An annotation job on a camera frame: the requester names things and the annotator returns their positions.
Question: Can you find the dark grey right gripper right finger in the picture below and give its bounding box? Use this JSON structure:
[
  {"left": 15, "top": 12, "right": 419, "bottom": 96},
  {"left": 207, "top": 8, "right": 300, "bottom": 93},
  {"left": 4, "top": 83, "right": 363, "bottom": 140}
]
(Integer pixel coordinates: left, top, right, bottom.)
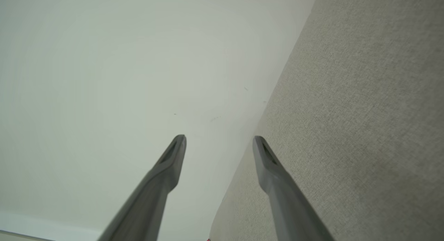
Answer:
[{"left": 253, "top": 136, "right": 335, "bottom": 241}]

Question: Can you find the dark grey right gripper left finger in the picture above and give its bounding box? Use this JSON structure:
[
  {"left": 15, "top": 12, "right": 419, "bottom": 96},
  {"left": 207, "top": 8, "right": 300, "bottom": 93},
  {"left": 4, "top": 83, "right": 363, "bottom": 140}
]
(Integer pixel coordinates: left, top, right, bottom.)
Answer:
[{"left": 98, "top": 135, "right": 187, "bottom": 241}]

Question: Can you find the grey fabric sofa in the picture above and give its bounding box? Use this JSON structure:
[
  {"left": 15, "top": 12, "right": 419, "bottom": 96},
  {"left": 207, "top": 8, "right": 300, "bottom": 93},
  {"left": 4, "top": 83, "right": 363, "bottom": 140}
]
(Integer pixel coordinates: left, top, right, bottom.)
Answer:
[{"left": 208, "top": 0, "right": 444, "bottom": 241}]

